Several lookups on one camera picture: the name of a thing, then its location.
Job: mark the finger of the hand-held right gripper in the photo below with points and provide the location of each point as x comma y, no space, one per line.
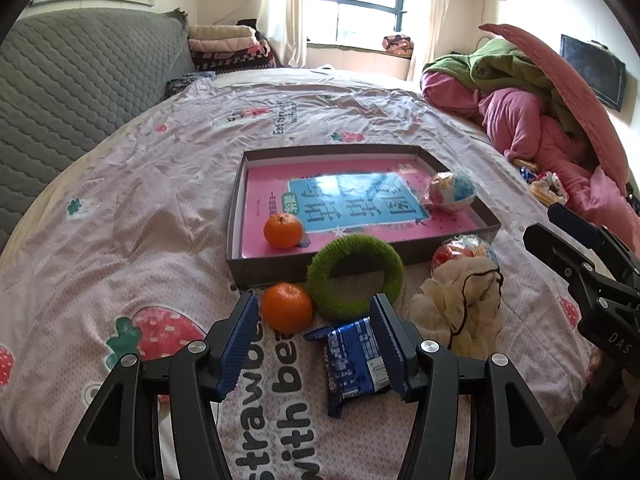
547,245
575,220

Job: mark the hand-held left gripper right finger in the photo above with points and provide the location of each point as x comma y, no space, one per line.
387,345

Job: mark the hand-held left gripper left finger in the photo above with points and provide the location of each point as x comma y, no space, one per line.
240,345

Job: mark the shallow grey cardboard box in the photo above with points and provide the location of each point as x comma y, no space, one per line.
235,220

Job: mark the person's right forearm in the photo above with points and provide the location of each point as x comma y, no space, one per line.
610,440

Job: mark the person's right hand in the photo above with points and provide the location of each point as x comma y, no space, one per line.
593,369

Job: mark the clear snack bag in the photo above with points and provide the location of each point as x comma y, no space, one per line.
549,187

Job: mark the orange mandarin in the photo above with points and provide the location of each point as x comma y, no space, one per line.
286,307
283,230

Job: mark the small blue snack packet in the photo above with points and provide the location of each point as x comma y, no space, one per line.
526,174

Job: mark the plastic-wrapped toy egg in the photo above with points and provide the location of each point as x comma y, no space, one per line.
452,190
460,252

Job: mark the pink quilted mat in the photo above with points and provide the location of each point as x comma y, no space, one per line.
575,95

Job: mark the strawberry printed bed sheet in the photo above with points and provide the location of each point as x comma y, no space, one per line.
150,200

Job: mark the green blanket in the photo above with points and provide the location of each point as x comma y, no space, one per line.
495,67

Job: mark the cream curtain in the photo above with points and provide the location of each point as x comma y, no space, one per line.
285,5
445,10

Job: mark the floral bag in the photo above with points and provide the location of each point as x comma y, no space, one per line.
398,44

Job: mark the dark patterned cloth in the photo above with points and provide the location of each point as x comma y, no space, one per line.
187,82

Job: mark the folded dark checkered blanket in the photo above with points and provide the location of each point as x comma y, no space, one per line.
235,60

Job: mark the dark-framed window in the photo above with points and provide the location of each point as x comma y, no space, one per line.
370,20

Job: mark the folded pink blanket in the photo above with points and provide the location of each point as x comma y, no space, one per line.
220,44

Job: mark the grey quilted headboard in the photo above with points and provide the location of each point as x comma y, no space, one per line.
75,85

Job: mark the folded beige blanket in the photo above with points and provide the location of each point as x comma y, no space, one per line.
220,31

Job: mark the black wall television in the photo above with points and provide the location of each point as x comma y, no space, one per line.
592,67

